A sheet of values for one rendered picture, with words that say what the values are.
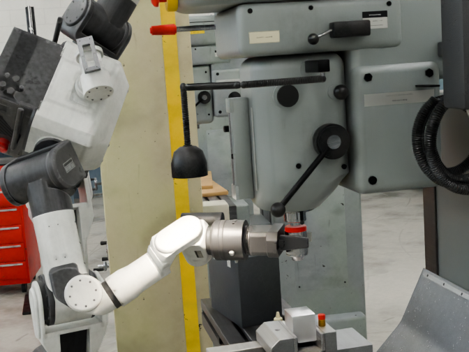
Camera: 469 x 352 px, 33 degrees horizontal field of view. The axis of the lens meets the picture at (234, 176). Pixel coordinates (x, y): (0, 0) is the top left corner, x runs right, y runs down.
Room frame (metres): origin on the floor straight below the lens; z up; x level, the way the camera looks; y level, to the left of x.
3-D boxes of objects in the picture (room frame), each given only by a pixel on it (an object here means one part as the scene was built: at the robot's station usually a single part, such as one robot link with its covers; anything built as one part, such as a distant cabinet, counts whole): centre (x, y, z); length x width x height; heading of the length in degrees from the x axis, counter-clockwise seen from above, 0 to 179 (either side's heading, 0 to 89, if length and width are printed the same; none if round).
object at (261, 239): (1.67, -0.03, 1.24); 0.13 x 0.12 x 0.10; 167
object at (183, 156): (1.55, 0.09, 1.44); 0.07 x 0.07 x 0.06
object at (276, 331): (1.64, -0.07, 1.02); 0.12 x 0.06 x 0.04; 13
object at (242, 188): (1.63, -0.02, 1.45); 0.04 x 0.04 x 0.21; 12
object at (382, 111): (1.69, -0.31, 1.47); 0.24 x 0.19 x 0.26; 12
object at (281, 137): (1.65, -0.13, 1.47); 0.21 x 0.19 x 0.32; 12
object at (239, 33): (1.66, -0.16, 1.68); 0.34 x 0.24 x 0.10; 102
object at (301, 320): (1.66, -0.12, 1.05); 0.06 x 0.05 x 0.06; 13
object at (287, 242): (1.62, -0.11, 1.24); 0.06 x 0.02 x 0.03; 77
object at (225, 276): (2.11, -0.01, 1.03); 0.22 x 0.12 x 0.20; 23
